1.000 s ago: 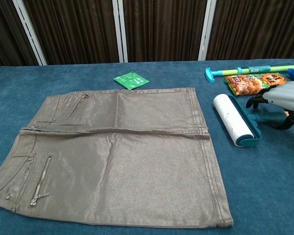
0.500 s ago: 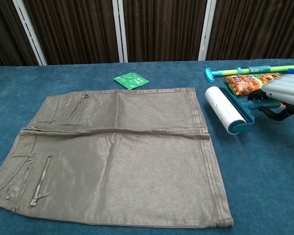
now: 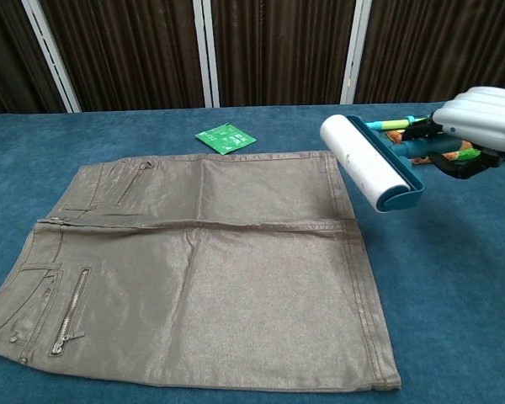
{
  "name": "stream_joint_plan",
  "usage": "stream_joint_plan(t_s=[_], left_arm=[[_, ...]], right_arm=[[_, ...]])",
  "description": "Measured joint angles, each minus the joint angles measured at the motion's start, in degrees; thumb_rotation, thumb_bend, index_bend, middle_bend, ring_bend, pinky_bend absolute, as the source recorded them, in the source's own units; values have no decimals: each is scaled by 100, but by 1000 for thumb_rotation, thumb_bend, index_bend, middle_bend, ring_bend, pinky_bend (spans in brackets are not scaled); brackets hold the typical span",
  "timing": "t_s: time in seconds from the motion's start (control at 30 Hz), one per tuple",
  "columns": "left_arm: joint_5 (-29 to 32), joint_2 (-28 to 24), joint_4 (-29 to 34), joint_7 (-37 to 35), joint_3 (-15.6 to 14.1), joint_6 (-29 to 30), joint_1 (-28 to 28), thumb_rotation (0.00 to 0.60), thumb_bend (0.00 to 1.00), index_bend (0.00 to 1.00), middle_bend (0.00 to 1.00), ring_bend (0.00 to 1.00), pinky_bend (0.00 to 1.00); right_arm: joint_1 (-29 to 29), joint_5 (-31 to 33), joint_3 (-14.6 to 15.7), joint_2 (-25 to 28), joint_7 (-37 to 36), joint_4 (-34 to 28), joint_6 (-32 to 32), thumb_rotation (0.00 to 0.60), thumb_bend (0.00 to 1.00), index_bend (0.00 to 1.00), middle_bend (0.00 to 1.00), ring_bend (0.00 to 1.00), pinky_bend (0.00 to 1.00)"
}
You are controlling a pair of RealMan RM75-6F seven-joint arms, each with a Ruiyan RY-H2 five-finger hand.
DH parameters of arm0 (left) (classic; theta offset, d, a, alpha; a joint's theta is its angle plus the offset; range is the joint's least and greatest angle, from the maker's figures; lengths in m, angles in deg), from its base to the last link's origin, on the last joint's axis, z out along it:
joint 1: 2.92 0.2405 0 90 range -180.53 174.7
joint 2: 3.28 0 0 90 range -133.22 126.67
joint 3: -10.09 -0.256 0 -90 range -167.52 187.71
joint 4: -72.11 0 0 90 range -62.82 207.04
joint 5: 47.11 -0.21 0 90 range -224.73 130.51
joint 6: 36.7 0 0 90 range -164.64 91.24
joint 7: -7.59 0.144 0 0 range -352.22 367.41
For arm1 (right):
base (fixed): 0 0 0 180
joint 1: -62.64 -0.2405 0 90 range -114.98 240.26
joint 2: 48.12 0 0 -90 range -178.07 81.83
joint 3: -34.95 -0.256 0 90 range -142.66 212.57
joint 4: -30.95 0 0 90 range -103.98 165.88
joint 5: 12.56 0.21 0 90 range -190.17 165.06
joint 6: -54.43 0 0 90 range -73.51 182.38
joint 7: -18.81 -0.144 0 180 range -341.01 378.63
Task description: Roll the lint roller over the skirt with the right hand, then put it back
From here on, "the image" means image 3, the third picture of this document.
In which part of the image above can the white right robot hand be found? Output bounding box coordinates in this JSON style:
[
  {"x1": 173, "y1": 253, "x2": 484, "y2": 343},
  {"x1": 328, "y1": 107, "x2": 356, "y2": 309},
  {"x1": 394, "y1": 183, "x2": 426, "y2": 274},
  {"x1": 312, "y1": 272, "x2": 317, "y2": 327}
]
[{"x1": 401, "y1": 86, "x2": 505, "y2": 181}]

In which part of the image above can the teal white lint roller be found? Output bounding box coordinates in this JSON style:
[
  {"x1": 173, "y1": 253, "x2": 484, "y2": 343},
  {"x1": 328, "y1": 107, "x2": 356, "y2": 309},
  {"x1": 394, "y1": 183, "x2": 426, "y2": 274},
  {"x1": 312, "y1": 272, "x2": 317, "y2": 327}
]
[{"x1": 319, "y1": 113, "x2": 464, "y2": 215}]

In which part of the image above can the shiny grey-brown skirt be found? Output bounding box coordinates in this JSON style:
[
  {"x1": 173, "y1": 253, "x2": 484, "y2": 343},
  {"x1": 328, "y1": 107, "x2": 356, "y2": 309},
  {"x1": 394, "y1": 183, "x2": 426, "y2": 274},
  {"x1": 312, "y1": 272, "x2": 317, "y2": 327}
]
[{"x1": 0, "y1": 150, "x2": 403, "y2": 391}]

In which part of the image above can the orange green snack bag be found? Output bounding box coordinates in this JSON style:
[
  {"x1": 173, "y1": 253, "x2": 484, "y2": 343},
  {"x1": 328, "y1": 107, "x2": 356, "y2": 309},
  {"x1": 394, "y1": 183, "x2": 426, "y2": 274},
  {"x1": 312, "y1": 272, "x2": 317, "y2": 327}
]
[{"x1": 380, "y1": 129, "x2": 481, "y2": 167}]

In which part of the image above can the green teal pump toy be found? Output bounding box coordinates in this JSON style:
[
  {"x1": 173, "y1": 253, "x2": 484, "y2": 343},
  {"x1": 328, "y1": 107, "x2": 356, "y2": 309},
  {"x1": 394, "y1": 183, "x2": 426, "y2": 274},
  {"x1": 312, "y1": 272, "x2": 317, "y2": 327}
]
[{"x1": 364, "y1": 114, "x2": 433, "y2": 133}]

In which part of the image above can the blue table cloth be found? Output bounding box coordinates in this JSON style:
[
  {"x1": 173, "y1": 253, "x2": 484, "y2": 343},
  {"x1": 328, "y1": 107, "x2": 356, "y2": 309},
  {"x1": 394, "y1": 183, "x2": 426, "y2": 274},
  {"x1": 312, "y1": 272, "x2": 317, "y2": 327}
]
[{"x1": 0, "y1": 99, "x2": 505, "y2": 404}]

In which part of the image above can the dark folding screen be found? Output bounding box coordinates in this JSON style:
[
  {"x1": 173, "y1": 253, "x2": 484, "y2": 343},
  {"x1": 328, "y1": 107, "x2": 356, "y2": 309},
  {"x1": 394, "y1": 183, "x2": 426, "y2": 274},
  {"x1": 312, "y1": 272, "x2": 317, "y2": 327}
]
[{"x1": 0, "y1": 0, "x2": 505, "y2": 120}]

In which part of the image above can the green sachet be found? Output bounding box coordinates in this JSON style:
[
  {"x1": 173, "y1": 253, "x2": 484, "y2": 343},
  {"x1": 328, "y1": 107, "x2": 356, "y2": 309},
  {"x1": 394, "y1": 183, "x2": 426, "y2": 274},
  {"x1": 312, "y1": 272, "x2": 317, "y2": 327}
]
[{"x1": 194, "y1": 122, "x2": 258, "y2": 156}]

